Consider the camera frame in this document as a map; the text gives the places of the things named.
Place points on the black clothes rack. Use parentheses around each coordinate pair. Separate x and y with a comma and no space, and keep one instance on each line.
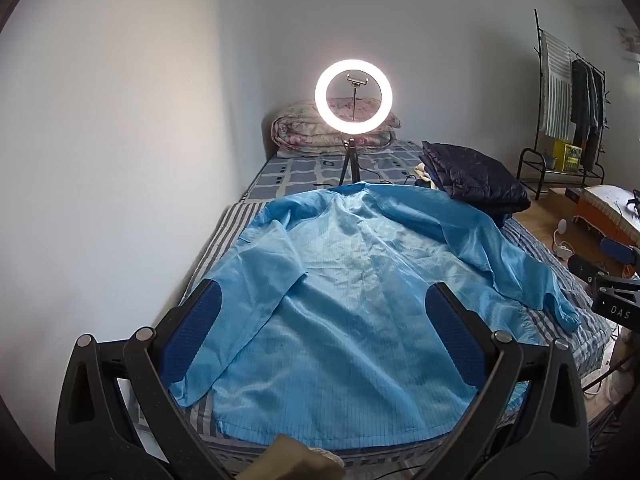
(531,149)

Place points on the dark hanging clothes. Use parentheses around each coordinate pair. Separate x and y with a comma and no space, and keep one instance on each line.
(586,110)

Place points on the orange white furniture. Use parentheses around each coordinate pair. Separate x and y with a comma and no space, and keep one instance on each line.
(595,210)

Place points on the phone holder clamp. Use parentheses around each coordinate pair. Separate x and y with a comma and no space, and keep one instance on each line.
(356,79)

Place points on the striped hanging towel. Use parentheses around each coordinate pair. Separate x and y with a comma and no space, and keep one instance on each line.
(555,90)

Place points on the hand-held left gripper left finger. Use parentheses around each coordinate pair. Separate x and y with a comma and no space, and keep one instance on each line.
(192,330)

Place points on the striped bed quilt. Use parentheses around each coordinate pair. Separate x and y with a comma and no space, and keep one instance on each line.
(585,340)

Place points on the beige folded cloth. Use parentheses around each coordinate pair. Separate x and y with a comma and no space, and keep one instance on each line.
(425,176)

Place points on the black tripod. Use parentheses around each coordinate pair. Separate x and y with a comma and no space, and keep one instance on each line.
(350,155)

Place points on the yellow box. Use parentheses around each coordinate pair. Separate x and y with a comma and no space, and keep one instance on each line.
(567,156)

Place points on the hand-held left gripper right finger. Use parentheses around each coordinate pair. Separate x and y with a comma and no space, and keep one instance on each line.
(455,335)

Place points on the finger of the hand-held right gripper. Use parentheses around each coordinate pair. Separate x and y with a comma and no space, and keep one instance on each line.
(587,266)

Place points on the blue coat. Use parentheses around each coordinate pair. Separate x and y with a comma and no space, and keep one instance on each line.
(350,285)

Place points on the patterned bed sheet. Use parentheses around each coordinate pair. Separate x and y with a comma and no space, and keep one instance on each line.
(290,175)

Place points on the folded navy padded jacket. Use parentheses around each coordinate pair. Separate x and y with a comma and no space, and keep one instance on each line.
(475,175)

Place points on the wall picture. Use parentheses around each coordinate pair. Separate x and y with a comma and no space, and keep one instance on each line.
(631,40)

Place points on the folded floral quilt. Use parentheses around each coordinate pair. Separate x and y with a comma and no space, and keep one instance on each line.
(300,127)

